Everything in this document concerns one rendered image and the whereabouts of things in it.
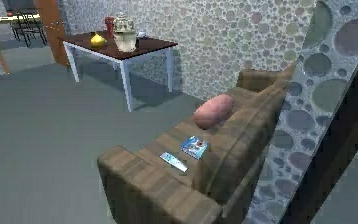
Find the pink pillow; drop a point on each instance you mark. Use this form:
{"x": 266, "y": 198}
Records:
{"x": 213, "y": 110}

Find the pale blue remote control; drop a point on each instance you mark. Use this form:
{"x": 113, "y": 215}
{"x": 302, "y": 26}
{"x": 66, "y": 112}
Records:
{"x": 173, "y": 161}

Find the brown wooden door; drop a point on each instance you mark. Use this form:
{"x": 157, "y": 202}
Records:
{"x": 53, "y": 30}

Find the dark table with white legs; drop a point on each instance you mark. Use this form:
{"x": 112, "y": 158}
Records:
{"x": 120, "y": 50}

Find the white patterned jar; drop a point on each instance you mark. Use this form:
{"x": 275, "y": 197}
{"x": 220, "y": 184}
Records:
{"x": 124, "y": 33}

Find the blue book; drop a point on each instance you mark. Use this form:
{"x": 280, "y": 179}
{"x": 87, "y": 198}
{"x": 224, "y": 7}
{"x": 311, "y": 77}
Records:
{"x": 194, "y": 147}

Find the black chair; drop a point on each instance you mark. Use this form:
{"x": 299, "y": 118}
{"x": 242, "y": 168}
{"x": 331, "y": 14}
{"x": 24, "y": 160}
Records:
{"x": 27, "y": 23}

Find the brown striped sofa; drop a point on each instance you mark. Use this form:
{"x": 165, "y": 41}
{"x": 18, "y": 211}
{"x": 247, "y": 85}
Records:
{"x": 173, "y": 196}

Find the red vase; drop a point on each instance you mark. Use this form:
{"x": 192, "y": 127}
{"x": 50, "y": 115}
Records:
{"x": 109, "y": 25}

